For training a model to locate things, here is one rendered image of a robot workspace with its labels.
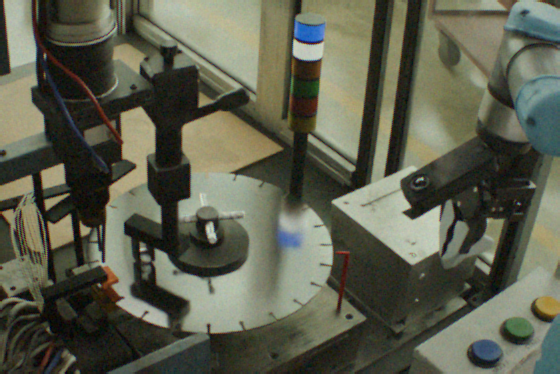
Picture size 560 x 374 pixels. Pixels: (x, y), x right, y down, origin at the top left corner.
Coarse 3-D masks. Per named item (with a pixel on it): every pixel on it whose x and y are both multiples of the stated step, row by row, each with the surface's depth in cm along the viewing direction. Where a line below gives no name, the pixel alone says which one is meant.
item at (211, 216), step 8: (200, 200) 110; (200, 208) 108; (208, 208) 108; (184, 216) 107; (192, 216) 107; (200, 216) 106; (208, 216) 106; (216, 216) 107; (224, 216) 108; (232, 216) 108; (240, 216) 108; (200, 224) 107; (208, 224) 106; (216, 224) 107; (200, 232) 108; (208, 232) 105; (216, 232) 108
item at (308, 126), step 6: (288, 114) 131; (294, 114) 129; (288, 120) 131; (294, 120) 129; (300, 120) 129; (306, 120) 129; (312, 120) 130; (288, 126) 131; (294, 126) 130; (300, 126) 130; (306, 126) 130; (312, 126) 130; (294, 132) 130; (300, 132) 130; (306, 132) 130
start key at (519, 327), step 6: (510, 318) 107; (516, 318) 107; (522, 318) 107; (510, 324) 106; (516, 324) 106; (522, 324) 106; (528, 324) 106; (510, 330) 105; (516, 330) 105; (522, 330) 105; (528, 330) 105; (510, 336) 105; (516, 336) 105; (522, 336) 105; (528, 336) 105
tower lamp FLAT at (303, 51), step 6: (294, 42) 123; (300, 42) 121; (318, 42) 122; (294, 48) 123; (300, 48) 122; (306, 48) 122; (312, 48) 122; (318, 48) 122; (294, 54) 124; (300, 54) 123; (306, 54) 122; (312, 54) 122; (318, 54) 123; (306, 60) 123; (312, 60) 123
